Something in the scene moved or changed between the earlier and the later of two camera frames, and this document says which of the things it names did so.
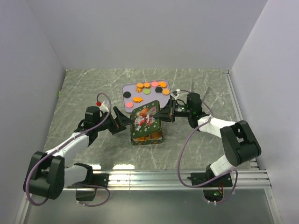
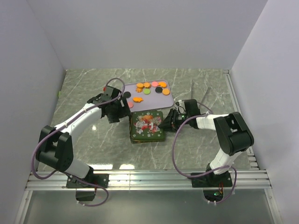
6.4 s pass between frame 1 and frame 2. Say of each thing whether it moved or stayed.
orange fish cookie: stayed
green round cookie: stayed
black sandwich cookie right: stayed
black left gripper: moved
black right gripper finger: moved
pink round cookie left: stayed
